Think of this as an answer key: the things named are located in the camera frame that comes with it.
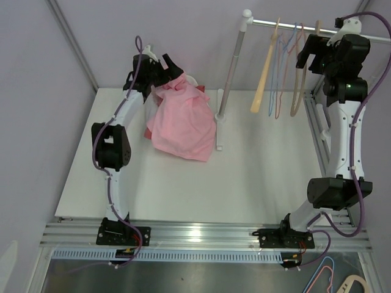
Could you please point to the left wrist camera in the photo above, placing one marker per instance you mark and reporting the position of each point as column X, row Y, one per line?
column 147, row 50

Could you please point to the blue wire hanger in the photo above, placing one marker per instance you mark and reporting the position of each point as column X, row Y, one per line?
column 274, row 68

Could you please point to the grey rack upright pole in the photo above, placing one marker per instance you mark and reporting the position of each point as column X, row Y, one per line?
column 246, row 20

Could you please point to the white rack foot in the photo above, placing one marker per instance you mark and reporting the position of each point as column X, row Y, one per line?
column 220, row 122

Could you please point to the beige wooden hanger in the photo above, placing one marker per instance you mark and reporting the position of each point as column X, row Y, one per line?
column 255, row 107
column 300, row 78

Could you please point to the coral red t shirt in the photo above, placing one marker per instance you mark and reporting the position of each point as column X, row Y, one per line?
column 151, row 106

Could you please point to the aluminium mounting rail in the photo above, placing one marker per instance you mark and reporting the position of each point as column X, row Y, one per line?
column 185, row 236

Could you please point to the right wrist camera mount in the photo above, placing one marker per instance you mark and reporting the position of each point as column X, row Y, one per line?
column 345, row 26

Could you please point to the pink and blue spare hangers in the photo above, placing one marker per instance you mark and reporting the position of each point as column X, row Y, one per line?
column 326, row 265

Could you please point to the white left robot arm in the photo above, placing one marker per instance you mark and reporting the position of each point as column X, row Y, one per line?
column 111, row 149

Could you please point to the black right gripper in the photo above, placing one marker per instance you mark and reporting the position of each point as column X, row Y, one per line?
column 314, row 45

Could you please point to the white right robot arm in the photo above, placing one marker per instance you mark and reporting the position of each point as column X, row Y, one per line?
column 344, row 184

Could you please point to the white slotted cable duct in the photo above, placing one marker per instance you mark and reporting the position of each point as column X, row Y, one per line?
column 99, row 254

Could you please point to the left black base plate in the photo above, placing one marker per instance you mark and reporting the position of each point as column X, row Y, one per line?
column 123, row 236

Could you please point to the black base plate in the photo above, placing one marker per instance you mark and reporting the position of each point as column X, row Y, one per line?
column 123, row 236
column 279, row 238

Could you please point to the beige spare hanger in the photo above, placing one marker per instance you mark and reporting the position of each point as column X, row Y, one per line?
column 350, row 280

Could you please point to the light pink t shirt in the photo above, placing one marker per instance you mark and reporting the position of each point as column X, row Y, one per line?
column 183, row 123

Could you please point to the grey right rack pole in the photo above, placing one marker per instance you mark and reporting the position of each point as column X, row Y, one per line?
column 374, row 69

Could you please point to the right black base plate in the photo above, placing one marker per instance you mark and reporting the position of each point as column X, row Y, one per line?
column 279, row 238

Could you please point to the silver clothes rail bar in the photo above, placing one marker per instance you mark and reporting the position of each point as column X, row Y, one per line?
column 323, row 32

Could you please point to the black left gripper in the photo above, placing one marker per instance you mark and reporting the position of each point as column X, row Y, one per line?
column 168, row 74

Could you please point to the pink wire hanger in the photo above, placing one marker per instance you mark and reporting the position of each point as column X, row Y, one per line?
column 283, row 62

